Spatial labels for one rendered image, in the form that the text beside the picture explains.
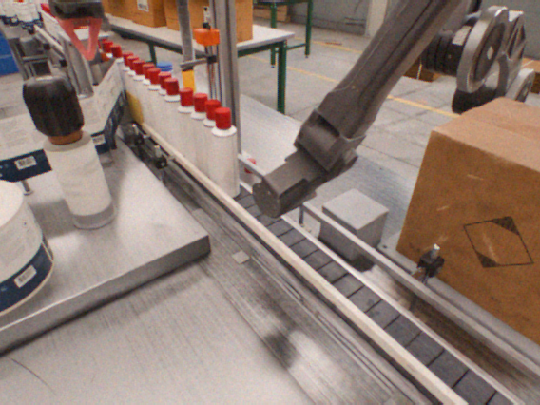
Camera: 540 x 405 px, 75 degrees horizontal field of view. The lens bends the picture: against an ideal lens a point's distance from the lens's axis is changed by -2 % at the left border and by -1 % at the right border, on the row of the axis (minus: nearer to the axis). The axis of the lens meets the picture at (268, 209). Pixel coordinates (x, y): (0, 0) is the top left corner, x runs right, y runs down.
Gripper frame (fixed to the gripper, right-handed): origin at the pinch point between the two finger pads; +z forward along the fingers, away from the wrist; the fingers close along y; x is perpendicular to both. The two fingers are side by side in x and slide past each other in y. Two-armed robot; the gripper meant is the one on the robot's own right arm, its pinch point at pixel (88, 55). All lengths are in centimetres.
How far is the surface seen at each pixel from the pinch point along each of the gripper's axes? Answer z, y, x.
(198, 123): 15.7, 7.6, 17.2
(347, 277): 31, 51, 21
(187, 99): 11.8, 2.5, 17.9
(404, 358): 27, 67, 13
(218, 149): 17.9, 17.4, 16.1
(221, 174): 23.9, 17.7, 16.4
